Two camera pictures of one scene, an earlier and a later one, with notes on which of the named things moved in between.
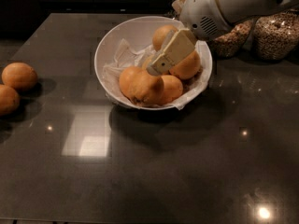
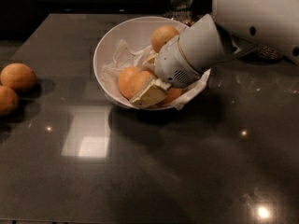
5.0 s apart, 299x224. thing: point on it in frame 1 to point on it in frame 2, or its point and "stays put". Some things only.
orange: [131, 81] stays put
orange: [140, 86] stays put
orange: [9, 101] stays put
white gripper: [199, 14] to [174, 66]
